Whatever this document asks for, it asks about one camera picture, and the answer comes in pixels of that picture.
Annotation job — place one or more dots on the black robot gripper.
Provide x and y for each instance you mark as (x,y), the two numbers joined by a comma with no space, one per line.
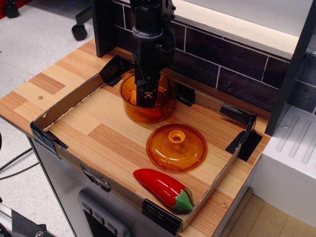
(155,52)

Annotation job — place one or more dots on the orange toy carrot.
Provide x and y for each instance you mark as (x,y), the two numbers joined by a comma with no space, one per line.
(139,111)

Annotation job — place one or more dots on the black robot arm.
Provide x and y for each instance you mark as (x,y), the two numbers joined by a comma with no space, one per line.
(152,15)

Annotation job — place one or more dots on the orange transparent plastic pot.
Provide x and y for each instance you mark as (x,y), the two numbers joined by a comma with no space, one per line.
(148,106)

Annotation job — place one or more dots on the cardboard fence with black tape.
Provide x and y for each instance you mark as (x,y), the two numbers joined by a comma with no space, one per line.
(85,141)

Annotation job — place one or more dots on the orange transparent pot lid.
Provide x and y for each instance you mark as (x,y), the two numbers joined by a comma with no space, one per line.
(176,148)

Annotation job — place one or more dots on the black office chair base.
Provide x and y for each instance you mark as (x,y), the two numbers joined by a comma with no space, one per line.
(78,30)

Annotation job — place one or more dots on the red toy chili pepper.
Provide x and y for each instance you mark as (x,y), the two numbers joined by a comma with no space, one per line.
(169,190)

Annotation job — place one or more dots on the grey toy oven panel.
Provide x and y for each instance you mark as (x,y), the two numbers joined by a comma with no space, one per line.
(100,221)

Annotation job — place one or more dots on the black equipment bottom left corner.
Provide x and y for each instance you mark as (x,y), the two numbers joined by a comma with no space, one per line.
(13,224)

